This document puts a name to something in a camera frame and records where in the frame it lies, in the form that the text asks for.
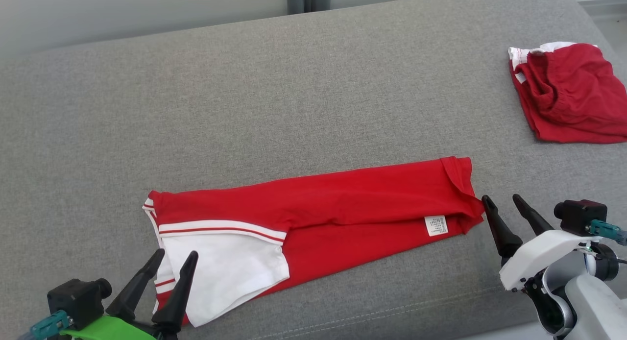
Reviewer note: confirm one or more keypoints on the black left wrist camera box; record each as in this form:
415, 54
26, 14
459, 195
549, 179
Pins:
76, 301

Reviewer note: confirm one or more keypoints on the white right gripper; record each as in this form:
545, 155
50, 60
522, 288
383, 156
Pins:
539, 252

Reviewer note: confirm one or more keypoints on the red and white basketball jersey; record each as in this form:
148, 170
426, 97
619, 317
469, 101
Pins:
343, 207

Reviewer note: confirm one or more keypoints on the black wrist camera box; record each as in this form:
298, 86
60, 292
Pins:
580, 217
76, 301

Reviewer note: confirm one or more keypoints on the red shorts with white trim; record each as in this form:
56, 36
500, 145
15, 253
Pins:
573, 100

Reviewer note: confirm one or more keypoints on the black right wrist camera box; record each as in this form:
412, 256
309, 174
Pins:
580, 217

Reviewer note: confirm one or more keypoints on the teal left camera connector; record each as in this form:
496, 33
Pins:
49, 325

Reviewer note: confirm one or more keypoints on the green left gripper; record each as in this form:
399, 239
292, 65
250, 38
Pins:
112, 330

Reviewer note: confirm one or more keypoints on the teal right camera connector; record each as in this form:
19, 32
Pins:
607, 230

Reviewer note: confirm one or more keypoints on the teal camera connector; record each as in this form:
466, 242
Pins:
49, 325
607, 230

